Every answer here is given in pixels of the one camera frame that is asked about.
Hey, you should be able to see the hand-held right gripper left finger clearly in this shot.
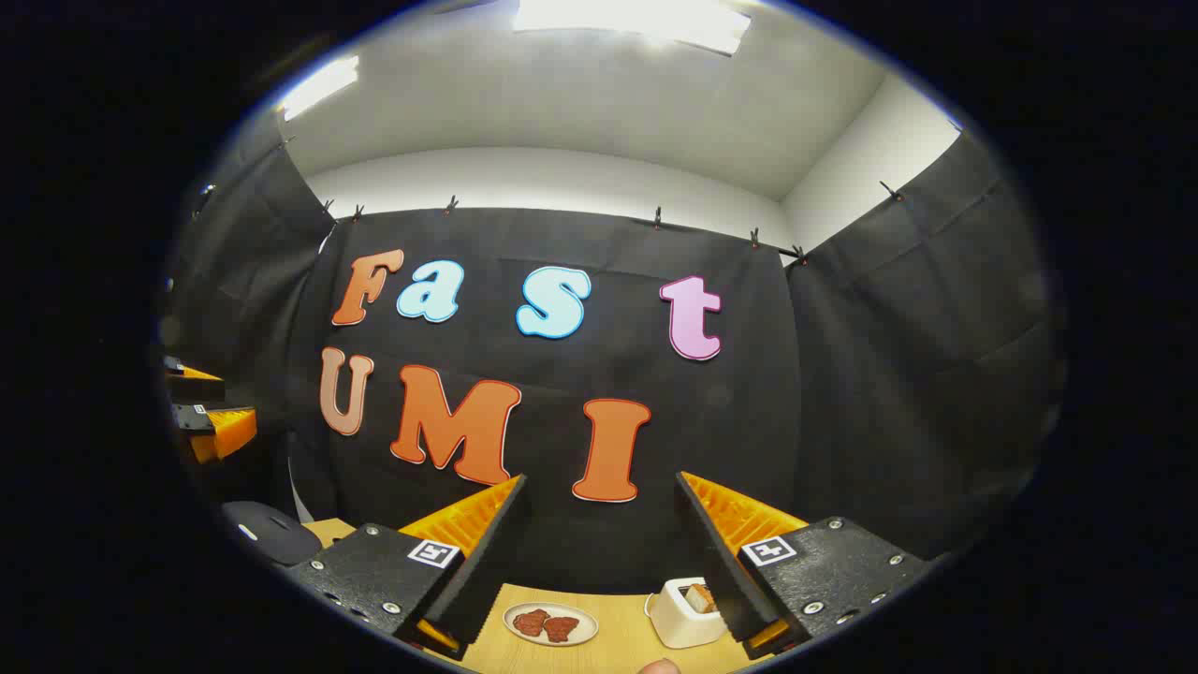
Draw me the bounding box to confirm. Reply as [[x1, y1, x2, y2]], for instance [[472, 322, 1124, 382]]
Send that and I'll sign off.
[[285, 473, 530, 661]]

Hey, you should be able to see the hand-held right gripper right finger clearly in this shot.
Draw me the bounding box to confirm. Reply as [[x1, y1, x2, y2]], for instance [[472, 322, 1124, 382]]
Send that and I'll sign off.
[[674, 471, 937, 661]]

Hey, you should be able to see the black silver rice cooker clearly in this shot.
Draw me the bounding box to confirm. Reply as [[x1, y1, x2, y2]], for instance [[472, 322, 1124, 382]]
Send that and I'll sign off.
[[222, 501, 324, 567]]

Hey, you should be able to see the white toaster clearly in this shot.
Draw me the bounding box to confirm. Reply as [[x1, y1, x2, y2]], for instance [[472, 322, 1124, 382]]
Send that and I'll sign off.
[[646, 578, 731, 649]]

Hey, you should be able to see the white oval plate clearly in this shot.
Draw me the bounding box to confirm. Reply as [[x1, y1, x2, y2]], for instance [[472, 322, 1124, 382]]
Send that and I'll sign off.
[[504, 602, 600, 648]]

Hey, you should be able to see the ceiling light panel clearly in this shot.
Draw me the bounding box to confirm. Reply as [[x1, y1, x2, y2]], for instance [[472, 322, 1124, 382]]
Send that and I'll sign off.
[[281, 56, 361, 121]]

